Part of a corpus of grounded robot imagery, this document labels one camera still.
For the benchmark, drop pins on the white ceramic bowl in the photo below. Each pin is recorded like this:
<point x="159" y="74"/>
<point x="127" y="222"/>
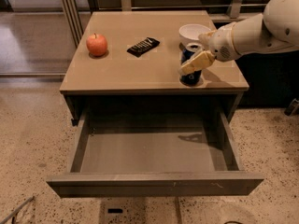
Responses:
<point x="189" y="33"/>

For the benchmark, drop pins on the grey rod on floor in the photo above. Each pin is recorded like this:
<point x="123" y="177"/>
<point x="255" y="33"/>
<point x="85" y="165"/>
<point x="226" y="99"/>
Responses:
<point x="12" y="217"/>

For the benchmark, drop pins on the red apple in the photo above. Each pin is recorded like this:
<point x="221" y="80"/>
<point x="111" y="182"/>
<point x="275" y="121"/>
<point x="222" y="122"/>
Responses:
<point x="97" y="45"/>

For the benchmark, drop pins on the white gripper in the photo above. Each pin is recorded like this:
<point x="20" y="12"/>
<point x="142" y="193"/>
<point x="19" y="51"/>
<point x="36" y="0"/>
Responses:
<point x="220" y="45"/>

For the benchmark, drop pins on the metal window frame post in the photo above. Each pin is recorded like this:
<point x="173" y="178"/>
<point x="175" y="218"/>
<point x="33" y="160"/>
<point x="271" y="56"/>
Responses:
<point x="71" y="13"/>

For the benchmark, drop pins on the blue pepsi can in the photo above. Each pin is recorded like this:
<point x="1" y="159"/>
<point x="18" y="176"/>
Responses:
<point x="188" y="75"/>

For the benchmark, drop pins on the open grey top drawer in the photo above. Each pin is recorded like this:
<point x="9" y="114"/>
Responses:
<point x="157" y="155"/>

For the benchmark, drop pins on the grey drawer cabinet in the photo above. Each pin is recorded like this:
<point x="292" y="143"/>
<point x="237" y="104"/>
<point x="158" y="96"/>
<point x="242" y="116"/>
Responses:
<point x="156" y="71"/>

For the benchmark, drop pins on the black snack bar packet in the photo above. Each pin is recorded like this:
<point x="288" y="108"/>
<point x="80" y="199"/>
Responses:
<point x="143" y="46"/>

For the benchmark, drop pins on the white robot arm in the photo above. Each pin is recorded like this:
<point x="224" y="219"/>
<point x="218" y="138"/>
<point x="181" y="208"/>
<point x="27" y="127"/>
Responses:
<point x="276" y="30"/>

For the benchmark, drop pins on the metal floor outlet plate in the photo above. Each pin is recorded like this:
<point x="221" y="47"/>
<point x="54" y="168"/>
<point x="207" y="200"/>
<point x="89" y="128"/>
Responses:
<point x="122" y="211"/>

